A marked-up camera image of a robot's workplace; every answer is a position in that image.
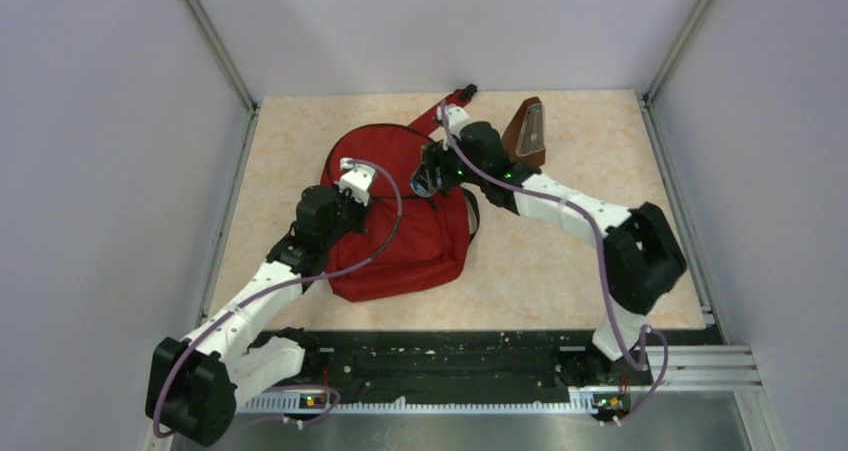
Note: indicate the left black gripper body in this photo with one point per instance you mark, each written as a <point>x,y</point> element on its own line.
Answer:
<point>352,214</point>

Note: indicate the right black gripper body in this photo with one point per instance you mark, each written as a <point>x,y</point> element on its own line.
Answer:
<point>452,168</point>

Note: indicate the red student backpack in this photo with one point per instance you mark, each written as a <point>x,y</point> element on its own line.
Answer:
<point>410,243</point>

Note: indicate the round blue patterned tin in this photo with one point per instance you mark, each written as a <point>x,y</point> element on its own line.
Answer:
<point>420,185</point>

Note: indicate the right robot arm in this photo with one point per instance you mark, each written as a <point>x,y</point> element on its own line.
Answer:
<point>638,255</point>

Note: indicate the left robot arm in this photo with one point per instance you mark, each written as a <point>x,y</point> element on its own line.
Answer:
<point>197,383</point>

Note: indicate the brown wooden metronome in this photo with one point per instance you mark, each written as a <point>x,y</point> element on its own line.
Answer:
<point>524,136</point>

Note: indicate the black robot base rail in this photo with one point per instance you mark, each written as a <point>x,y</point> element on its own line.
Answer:
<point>510,367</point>

